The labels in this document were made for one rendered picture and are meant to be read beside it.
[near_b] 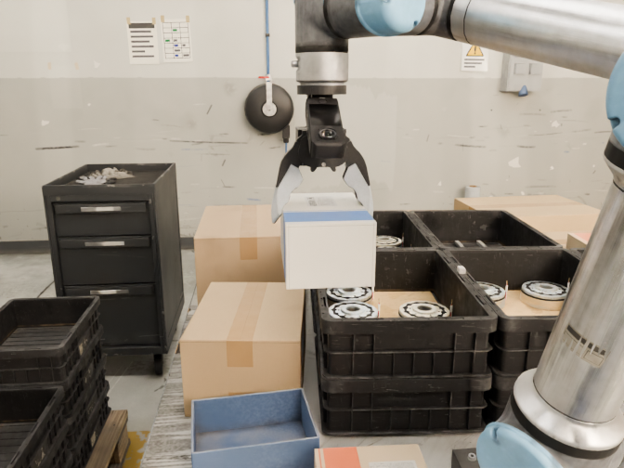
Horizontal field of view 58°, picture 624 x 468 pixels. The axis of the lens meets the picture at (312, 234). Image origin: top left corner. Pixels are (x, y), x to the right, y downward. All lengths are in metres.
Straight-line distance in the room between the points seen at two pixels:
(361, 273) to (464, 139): 3.96
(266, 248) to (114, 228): 1.07
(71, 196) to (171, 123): 2.06
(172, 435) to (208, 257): 0.61
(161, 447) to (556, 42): 0.86
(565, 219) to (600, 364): 1.36
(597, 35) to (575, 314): 0.29
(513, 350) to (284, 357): 0.40
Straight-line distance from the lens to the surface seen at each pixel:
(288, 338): 1.04
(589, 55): 0.70
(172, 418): 1.14
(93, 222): 2.50
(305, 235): 0.73
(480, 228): 1.78
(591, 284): 0.58
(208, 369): 1.07
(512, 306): 1.32
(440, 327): 0.97
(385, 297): 1.31
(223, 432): 1.08
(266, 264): 1.56
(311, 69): 0.79
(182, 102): 4.40
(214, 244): 1.54
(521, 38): 0.74
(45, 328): 2.15
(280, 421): 1.09
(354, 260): 0.75
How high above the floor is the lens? 1.32
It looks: 16 degrees down
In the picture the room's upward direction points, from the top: straight up
